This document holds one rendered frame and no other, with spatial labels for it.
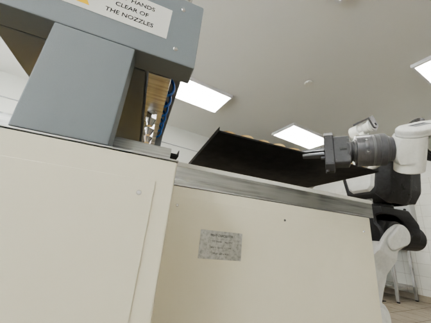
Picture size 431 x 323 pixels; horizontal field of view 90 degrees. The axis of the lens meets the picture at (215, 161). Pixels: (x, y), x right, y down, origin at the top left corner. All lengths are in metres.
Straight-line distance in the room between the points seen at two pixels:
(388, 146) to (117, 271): 0.65
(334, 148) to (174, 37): 0.51
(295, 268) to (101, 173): 0.54
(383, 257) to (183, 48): 1.00
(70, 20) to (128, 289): 0.41
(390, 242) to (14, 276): 1.09
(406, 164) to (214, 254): 0.54
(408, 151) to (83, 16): 0.75
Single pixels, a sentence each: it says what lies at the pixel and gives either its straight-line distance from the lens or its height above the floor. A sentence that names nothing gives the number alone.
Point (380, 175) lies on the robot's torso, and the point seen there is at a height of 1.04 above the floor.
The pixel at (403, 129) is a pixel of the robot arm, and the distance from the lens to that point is 0.72.
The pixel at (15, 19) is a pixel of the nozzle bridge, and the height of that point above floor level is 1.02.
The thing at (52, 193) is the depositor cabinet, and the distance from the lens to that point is 0.34.
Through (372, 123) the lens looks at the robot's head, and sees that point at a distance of 1.30.
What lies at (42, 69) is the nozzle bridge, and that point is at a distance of 0.41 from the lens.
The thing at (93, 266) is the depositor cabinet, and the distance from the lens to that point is 0.33.
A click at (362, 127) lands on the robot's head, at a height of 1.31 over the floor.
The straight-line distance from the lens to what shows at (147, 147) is 0.50.
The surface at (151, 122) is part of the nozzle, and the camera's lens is 0.58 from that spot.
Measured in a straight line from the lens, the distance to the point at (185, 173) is 0.55.
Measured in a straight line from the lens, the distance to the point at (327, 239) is 0.75.
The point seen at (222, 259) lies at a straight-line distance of 0.56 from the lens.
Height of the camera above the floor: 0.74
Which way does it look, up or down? 19 degrees up
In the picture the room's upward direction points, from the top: 6 degrees clockwise
